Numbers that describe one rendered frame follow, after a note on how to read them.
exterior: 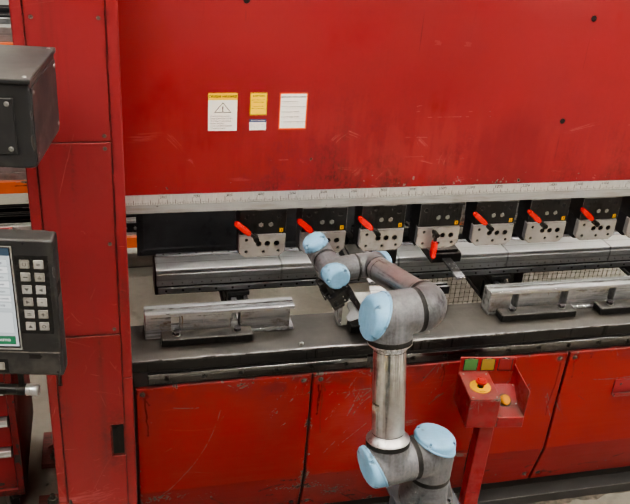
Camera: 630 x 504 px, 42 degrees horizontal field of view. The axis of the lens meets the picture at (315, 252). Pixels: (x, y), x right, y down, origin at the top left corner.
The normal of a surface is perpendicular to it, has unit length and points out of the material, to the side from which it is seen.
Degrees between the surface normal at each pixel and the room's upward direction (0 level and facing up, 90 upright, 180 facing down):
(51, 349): 90
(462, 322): 0
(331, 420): 90
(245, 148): 90
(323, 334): 0
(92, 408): 90
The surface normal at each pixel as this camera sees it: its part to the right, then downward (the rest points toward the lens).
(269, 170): 0.23, 0.47
